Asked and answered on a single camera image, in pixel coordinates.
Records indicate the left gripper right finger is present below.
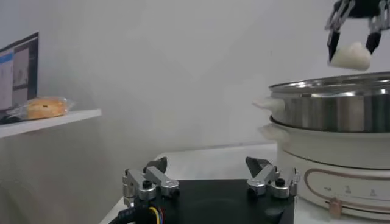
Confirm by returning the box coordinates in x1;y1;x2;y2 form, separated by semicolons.
245;156;301;200

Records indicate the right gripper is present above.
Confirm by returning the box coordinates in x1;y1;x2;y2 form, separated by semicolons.
324;0;390;64

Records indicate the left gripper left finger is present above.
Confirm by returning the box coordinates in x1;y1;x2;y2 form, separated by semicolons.
121;156;180;208

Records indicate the white steamed baozi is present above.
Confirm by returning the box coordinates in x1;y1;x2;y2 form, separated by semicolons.
328;41;372;72

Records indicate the stainless steel steamer basket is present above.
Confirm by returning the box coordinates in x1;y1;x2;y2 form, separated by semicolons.
252;71;390;134

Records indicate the white electric cooker base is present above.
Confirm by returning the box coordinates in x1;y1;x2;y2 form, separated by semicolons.
258;117;390;222

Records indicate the white side table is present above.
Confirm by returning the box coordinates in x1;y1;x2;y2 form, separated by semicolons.
0;108;102;139

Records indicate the packaged orange bread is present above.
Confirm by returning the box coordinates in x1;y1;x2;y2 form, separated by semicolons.
5;96;76;121

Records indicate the dark computer monitor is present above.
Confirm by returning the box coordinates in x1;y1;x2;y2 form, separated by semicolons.
0;32;40;116

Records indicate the left gripper wire bundle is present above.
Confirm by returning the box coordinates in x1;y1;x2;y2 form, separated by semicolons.
108;203;165;224

